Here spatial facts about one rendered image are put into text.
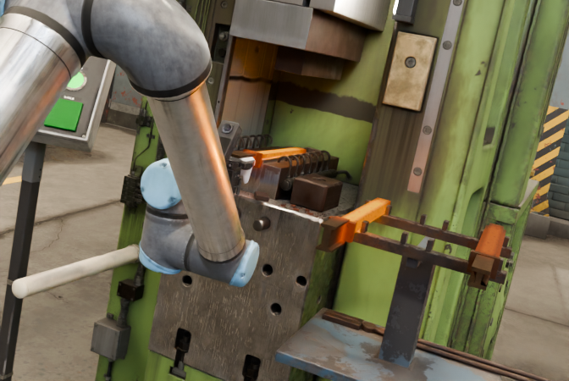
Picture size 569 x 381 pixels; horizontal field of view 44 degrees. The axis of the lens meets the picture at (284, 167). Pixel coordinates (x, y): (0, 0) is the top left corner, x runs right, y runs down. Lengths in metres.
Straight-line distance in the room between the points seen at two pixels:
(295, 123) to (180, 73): 1.25
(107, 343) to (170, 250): 0.80
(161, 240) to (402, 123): 0.66
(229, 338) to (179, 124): 0.82
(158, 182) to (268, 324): 0.50
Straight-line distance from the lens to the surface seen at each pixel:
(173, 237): 1.36
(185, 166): 1.08
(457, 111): 1.68
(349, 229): 1.21
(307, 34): 1.63
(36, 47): 0.92
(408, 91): 1.68
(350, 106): 2.09
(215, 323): 1.73
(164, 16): 0.92
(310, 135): 2.13
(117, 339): 2.09
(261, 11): 1.68
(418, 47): 1.68
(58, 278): 1.78
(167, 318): 1.80
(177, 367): 1.84
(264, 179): 1.67
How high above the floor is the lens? 1.26
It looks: 9 degrees down
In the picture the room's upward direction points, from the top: 11 degrees clockwise
